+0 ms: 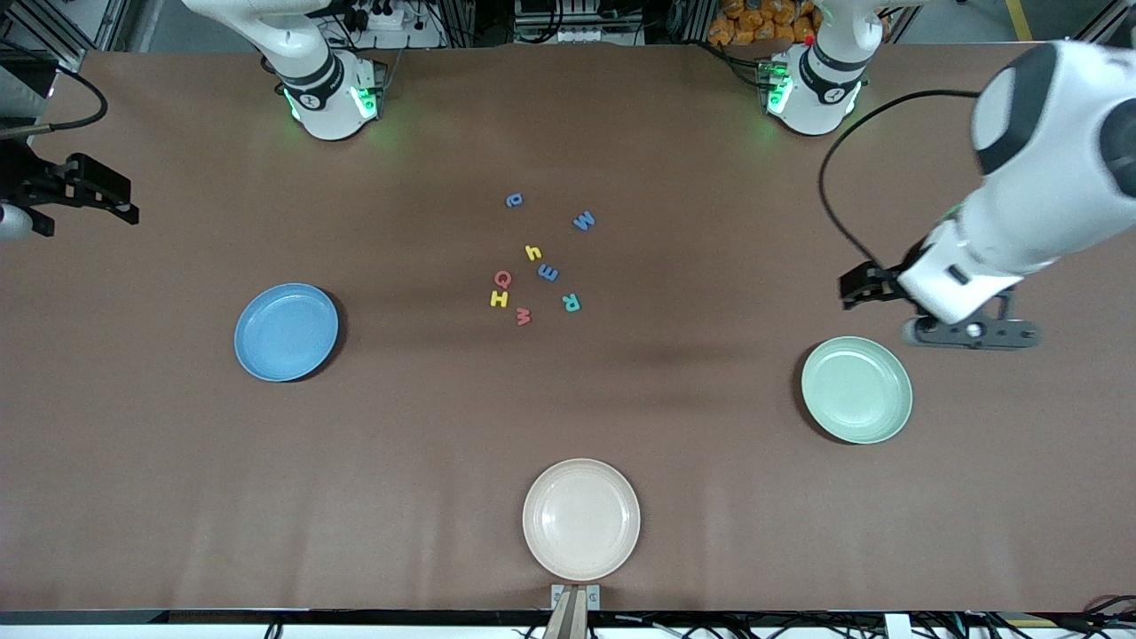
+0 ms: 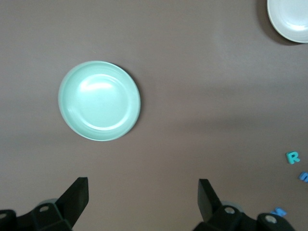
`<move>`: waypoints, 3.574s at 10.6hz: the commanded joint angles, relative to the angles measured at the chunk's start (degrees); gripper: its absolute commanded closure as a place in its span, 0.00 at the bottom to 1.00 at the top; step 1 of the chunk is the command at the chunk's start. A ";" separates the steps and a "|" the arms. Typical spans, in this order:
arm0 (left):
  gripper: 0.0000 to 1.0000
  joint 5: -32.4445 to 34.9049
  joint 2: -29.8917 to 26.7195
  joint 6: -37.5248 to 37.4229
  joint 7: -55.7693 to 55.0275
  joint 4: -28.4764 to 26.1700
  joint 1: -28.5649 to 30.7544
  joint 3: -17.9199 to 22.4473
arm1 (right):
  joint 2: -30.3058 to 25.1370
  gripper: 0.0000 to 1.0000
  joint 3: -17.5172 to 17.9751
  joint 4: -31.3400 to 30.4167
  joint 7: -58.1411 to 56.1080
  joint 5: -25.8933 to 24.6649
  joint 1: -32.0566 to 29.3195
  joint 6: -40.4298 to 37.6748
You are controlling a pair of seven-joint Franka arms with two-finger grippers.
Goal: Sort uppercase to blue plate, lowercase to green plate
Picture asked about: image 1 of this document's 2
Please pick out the yellow foam uppercase H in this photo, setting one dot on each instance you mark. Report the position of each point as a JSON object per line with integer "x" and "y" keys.
{"x": 499, "y": 299}

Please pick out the orange objects pile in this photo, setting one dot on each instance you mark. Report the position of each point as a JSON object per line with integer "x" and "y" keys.
{"x": 754, "y": 22}

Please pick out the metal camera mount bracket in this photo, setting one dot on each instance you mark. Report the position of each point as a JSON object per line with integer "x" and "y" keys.
{"x": 575, "y": 603}

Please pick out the beige plate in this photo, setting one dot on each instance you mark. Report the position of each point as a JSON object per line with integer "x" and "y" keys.
{"x": 581, "y": 519}

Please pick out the blue foam lowercase m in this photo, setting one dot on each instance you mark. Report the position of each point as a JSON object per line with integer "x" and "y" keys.
{"x": 548, "y": 273}

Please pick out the green plate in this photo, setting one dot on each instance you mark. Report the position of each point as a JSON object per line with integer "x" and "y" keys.
{"x": 856, "y": 390}

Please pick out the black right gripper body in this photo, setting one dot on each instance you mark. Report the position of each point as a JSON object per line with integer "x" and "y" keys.
{"x": 19, "y": 180}

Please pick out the teal foam uppercase R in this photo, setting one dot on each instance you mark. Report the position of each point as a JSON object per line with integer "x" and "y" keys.
{"x": 571, "y": 303}

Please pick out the white power strip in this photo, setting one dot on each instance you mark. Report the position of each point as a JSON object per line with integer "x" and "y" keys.
{"x": 395, "y": 18}

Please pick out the blue plate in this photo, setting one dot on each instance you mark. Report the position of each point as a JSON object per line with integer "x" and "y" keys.
{"x": 286, "y": 332}

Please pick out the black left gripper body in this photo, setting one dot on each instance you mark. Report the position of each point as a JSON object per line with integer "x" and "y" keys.
{"x": 890, "y": 280}

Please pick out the blue foam uppercase M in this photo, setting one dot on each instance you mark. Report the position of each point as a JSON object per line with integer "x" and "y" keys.
{"x": 583, "y": 221}

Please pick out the red foam uppercase Q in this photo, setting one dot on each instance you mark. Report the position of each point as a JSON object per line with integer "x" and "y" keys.
{"x": 501, "y": 280}

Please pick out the aluminium frame post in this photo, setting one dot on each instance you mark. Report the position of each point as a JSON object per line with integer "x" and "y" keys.
{"x": 53, "y": 27}

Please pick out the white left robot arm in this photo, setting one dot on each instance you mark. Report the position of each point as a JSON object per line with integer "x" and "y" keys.
{"x": 1056, "y": 177}

